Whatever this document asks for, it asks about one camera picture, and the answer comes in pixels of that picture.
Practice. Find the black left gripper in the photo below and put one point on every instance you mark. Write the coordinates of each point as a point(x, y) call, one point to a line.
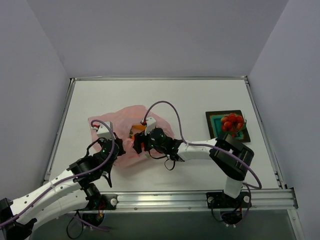
point(119, 145)

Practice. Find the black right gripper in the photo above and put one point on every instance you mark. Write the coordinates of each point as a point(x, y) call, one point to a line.
point(138, 143)

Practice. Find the orange fake fruit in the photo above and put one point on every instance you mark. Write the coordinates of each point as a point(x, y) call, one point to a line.
point(136, 129)

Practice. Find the pink plastic bag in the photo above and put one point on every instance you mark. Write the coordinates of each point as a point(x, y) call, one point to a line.
point(122, 121)

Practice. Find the red fake berry cluster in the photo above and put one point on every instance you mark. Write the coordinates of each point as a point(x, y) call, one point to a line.
point(234, 124)

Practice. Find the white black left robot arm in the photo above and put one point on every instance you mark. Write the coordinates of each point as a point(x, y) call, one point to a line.
point(72, 190)

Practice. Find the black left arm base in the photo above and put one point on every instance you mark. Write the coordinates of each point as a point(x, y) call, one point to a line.
point(107, 201)

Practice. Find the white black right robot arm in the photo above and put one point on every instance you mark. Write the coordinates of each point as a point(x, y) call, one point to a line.
point(230, 155)

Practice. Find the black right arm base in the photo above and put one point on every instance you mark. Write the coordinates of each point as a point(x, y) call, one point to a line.
point(219, 200)

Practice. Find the black square plate teal centre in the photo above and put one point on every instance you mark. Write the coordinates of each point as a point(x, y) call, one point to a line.
point(214, 125)

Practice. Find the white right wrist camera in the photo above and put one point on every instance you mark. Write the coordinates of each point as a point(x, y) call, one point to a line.
point(150, 124)

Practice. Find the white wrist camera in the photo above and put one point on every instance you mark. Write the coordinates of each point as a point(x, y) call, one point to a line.
point(103, 130)
point(150, 124)

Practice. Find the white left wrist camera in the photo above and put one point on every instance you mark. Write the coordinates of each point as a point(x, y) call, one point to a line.
point(103, 130)

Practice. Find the aluminium front rail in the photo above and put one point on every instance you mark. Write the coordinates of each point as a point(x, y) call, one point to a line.
point(168, 201)

